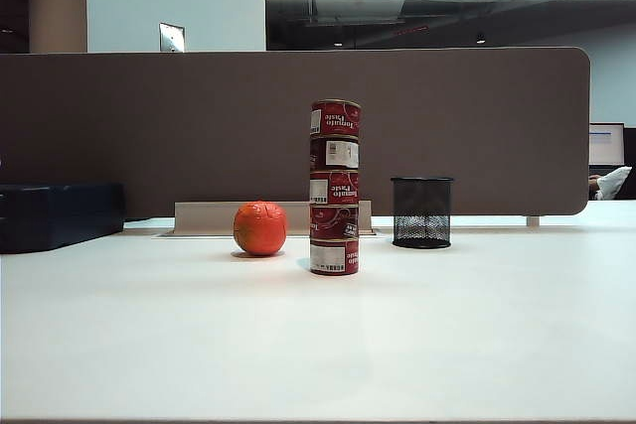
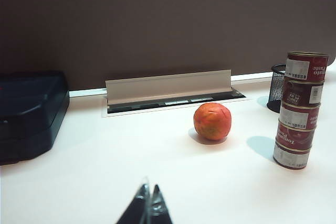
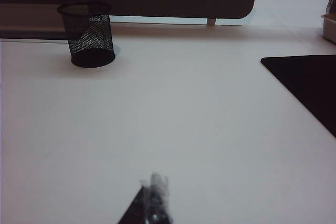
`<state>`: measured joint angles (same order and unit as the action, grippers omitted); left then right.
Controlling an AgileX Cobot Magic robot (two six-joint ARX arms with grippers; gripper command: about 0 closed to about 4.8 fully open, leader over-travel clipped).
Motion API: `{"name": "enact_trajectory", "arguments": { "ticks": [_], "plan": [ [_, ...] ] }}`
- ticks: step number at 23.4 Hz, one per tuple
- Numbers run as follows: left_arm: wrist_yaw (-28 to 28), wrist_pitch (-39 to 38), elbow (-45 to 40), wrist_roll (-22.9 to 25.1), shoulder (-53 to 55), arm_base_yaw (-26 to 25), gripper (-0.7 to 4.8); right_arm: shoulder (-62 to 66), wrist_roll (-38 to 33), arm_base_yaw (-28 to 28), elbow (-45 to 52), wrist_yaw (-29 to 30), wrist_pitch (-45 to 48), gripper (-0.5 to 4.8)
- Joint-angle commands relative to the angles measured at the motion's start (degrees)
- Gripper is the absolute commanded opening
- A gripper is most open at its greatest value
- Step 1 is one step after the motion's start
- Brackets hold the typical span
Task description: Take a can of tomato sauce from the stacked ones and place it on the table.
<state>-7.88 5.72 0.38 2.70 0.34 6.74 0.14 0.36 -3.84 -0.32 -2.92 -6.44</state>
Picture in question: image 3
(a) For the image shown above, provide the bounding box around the black desk mat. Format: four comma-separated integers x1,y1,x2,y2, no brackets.
260,55,336,139

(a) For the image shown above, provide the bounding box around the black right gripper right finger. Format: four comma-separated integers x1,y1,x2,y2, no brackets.
140,172,174,224

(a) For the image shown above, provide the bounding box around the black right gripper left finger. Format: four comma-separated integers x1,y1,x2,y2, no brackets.
117,184,148,224

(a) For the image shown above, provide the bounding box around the black mesh pen holder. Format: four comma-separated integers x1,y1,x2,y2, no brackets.
57,1,117,68

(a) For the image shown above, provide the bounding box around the white plastic tray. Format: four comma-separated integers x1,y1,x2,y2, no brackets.
321,13,336,42

